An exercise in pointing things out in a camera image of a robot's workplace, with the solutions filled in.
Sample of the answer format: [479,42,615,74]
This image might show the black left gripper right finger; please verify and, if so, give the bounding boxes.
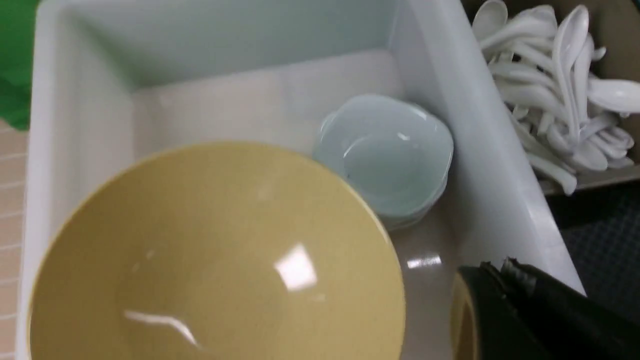
[500,258,640,360]

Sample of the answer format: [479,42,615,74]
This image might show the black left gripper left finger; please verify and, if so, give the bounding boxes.
[457,262,553,360]

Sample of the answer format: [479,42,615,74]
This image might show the yellow noodle bowl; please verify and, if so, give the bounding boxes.
[28,141,406,360]

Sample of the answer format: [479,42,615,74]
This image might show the stack of yellow bowls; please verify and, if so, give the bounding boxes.
[450,278,482,360]

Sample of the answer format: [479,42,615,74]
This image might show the black serving tray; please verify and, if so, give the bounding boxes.
[546,182,640,324]

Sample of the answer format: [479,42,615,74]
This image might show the stack of white sauce dishes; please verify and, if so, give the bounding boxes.
[311,94,455,231]

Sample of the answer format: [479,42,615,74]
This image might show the pile of white soup spoons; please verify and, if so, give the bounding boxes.
[463,0,639,196]

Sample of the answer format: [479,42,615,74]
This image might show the olive green spoon bin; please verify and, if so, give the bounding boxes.
[505,0,640,191]

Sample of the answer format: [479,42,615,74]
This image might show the large white plastic tub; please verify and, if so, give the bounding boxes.
[14,0,585,360]

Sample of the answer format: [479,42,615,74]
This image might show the pink checkered tablecloth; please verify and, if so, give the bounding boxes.
[0,121,28,360]

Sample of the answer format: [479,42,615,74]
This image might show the green cloth backdrop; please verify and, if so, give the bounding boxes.
[0,0,39,132]

